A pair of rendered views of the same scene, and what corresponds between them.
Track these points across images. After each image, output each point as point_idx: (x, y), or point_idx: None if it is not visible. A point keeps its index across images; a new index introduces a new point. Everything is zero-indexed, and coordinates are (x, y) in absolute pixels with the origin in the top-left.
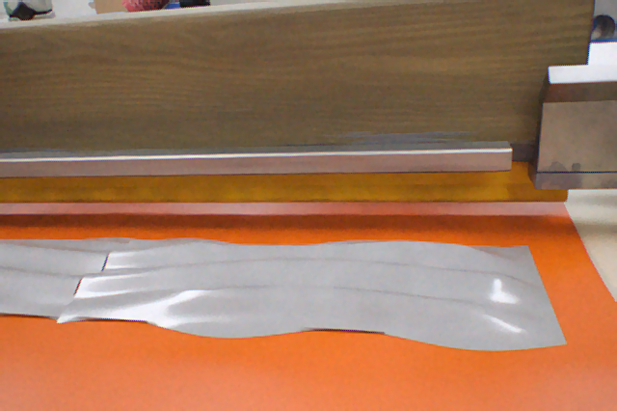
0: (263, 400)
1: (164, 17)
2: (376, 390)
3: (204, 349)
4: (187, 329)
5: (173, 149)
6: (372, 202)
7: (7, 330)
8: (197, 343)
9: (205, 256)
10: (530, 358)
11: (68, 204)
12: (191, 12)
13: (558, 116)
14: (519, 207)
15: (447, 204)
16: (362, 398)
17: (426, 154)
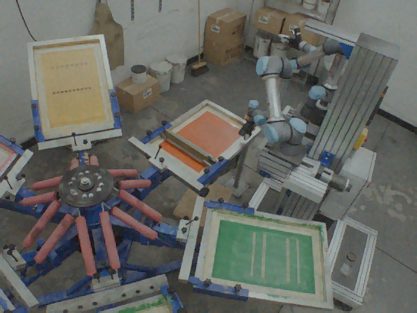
0: (189, 137)
1: (185, 140)
2: (185, 136)
3: (190, 140)
4: (190, 141)
5: None
6: (174, 145)
7: (197, 145)
8: (190, 141)
9: None
10: (179, 134)
11: (192, 157)
12: (184, 139)
13: None
14: (167, 141)
15: (170, 143)
16: (186, 136)
17: None
